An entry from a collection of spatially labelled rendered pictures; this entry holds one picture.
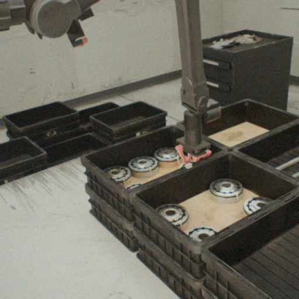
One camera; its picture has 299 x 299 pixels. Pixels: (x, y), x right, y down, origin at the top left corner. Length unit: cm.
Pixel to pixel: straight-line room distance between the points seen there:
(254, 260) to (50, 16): 74
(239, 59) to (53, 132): 126
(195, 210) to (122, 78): 365
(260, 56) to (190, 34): 178
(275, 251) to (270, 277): 9
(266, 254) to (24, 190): 100
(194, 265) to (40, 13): 65
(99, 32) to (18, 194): 306
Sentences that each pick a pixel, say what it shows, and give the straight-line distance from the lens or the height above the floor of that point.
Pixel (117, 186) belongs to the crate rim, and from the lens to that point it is 121.
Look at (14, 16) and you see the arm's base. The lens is 89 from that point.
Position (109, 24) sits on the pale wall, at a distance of 462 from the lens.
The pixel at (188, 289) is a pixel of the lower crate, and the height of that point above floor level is 76.
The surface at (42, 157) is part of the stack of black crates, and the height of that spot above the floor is 58.
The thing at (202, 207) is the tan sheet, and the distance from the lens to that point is 128.
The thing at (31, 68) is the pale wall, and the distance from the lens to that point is 430.
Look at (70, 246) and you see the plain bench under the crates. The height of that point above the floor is 70.
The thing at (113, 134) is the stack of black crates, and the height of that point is 56.
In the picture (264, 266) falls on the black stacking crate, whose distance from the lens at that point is 109.
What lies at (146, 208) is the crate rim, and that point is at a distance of 111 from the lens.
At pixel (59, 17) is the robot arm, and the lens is 91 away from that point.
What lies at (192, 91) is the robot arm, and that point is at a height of 115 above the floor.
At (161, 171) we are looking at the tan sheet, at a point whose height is 83.
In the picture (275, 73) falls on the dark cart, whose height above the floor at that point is 67.
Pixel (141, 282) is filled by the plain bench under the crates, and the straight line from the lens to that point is 124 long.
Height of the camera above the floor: 156
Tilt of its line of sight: 27 degrees down
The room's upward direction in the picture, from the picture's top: 3 degrees counter-clockwise
